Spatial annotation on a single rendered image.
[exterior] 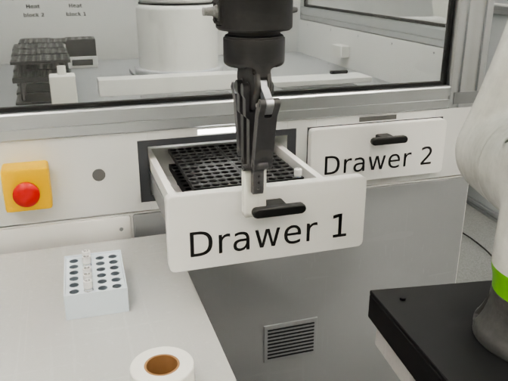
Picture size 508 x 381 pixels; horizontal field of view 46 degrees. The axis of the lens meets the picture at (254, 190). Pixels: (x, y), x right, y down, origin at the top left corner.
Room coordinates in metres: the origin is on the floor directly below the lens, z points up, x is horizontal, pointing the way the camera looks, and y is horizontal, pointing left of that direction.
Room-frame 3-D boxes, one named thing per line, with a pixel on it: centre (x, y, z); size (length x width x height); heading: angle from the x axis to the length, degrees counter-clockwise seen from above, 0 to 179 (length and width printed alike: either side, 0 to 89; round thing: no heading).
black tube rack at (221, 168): (0.97, 0.04, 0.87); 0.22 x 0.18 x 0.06; 18
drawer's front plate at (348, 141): (1.13, -0.24, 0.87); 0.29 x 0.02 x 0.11; 108
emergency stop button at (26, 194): (0.89, 0.36, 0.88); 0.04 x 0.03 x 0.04; 108
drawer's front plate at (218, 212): (0.78, -0.02, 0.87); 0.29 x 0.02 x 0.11; 108
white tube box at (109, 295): (0.77, 0.23, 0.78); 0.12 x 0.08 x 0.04; 16
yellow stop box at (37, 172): (0.92, 0.37, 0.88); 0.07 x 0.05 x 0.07; 108
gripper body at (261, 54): (0.75, 0.00, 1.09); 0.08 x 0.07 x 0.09; 18
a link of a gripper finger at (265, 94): (0.71, -0.01, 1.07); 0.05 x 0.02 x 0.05; 18
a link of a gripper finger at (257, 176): (0.73, -0.01, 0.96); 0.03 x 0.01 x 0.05; 18
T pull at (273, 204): (0.75, -0.03, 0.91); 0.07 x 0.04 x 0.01; 108
